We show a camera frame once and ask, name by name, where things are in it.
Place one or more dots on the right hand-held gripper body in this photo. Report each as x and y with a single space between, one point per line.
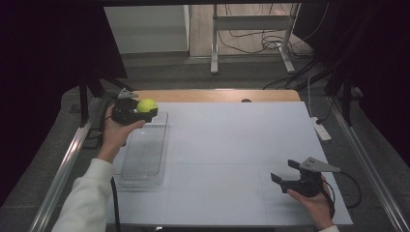
307 185

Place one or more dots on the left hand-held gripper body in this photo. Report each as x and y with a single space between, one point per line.
125 111

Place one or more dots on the yellow tennis ball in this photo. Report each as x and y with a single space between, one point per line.
147 105

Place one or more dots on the clear plastic container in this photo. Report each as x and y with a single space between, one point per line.
145 154

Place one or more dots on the person's right hand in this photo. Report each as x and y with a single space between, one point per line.
317 208

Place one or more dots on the person's left hand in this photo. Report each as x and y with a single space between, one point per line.
114 135

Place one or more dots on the black metal stand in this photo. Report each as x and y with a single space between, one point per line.
85 96

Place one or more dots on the white power strip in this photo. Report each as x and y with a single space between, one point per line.
320 130

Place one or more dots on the white table mat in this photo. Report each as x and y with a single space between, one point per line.
225 145

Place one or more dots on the white cabinet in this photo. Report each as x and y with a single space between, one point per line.
148 29

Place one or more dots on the black curtain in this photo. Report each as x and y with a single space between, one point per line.
48 64
380 64

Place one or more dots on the aluminium rail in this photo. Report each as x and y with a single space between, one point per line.
64 167
370 170

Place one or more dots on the white metal desk frame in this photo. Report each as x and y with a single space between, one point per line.
251 22

